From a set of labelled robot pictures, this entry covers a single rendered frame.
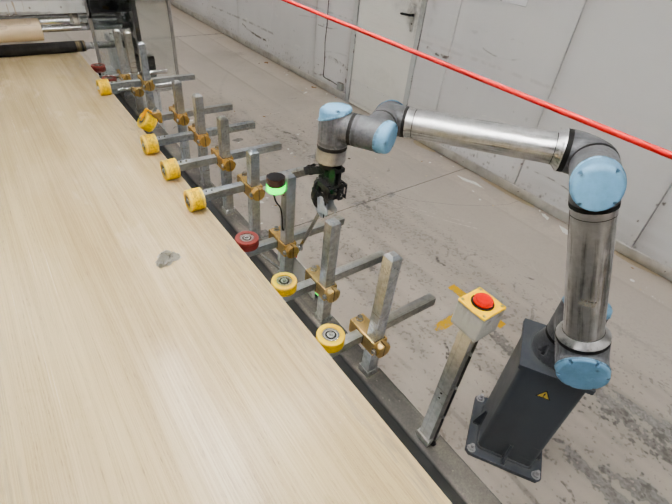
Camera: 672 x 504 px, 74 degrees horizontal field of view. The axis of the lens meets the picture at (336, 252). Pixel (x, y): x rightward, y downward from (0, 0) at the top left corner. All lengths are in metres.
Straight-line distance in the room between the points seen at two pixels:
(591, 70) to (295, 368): 3.06
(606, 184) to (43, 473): 1.35
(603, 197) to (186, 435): 1.09
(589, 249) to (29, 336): 1.44
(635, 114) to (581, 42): 0.61
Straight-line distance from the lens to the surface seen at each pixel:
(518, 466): 2.24
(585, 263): 1.34
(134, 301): 1.37
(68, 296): 1.45
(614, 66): 3.64
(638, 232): 3.77
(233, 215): 2.02
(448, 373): 1.10
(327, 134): 1.29
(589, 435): 2.52
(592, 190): 1.21
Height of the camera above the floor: 1.83
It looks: 38 degrees down
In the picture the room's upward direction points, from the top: 7 degrees clockwise
